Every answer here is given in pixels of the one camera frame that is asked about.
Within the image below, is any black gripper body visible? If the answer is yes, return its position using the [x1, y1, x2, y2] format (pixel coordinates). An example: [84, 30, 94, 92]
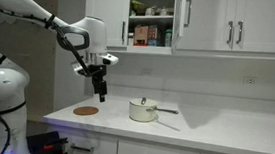
[87, 64, 110, 96]

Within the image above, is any cream pot lid with knob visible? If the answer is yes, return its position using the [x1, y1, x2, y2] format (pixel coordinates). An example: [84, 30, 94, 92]
[129, 95, 159, 110]

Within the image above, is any round brown cork coaster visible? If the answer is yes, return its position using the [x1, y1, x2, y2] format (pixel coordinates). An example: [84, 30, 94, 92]
[72, 105, 100, 118]

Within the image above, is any small white container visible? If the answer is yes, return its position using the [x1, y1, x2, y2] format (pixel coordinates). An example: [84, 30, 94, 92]
[126, 31, 135, 48]

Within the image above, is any brown cardboard box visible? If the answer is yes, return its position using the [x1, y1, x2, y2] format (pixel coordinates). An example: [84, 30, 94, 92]
[132, 24, 151, 48]

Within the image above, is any blue food box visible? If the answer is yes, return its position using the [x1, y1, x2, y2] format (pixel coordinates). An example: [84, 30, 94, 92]
[147, 37, 162, 48]

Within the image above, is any dark red food box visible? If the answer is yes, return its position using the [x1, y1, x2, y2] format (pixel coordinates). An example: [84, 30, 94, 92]
[147, 24, 160, 42]

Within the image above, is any green food package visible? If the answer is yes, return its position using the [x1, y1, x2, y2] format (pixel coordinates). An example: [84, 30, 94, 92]
[129, 0, 147, 17]

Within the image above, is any green lidded container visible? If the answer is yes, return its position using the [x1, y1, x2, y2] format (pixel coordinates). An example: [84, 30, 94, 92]
[163, 28, 174, 48]

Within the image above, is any small white jar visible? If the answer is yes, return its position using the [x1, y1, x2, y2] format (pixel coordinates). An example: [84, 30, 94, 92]
[144, 5, 157, 17]
[159, 6, 170, 17]

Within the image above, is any open white cabinet door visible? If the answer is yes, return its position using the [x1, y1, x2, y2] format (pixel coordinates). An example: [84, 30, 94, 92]
[170, 0, 194, 48]

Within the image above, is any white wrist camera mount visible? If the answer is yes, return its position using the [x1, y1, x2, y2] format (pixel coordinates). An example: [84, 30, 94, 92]
[70, 49, 119, 80]

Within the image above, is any cream saucepan with metal handle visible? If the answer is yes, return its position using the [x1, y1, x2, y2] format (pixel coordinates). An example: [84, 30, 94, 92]
[127, 101, 180, 127]

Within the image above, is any metal cabinet door handle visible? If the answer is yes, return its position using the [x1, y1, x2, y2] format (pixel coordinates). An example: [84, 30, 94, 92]
[236, 20, 245, 45]
[120, 20, 127, 42]
[183, 0, 193, 28]
[226, 20, 235, 46]

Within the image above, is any metal drawer handle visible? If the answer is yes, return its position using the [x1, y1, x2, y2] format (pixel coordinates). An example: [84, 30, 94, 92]
[69, 142, 95, 153]

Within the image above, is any white wall cabinet frame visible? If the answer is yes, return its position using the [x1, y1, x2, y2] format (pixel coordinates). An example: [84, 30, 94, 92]
[81, 0, 275, 69]

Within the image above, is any black case with red handle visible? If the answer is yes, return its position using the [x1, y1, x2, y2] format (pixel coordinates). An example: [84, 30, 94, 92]
[24, 128, 70, 154]

